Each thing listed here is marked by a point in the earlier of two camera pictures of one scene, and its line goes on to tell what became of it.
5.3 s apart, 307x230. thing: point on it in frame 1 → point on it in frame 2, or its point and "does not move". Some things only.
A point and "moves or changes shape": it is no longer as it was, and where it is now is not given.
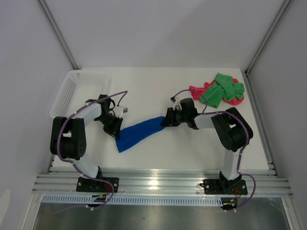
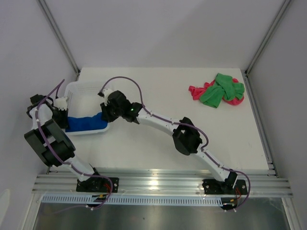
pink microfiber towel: x=196 y=92 does not move
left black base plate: x=87 y=184 does not move
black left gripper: x=114 y=131 → x=64 y=124
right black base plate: x=217 y=187 does not move
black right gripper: x=169 y=120 → x=106 y=116
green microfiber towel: x=223 y=88 does not move
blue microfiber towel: x=128 y=135 moves or changes shape
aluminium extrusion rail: x=85 y=183 does not move
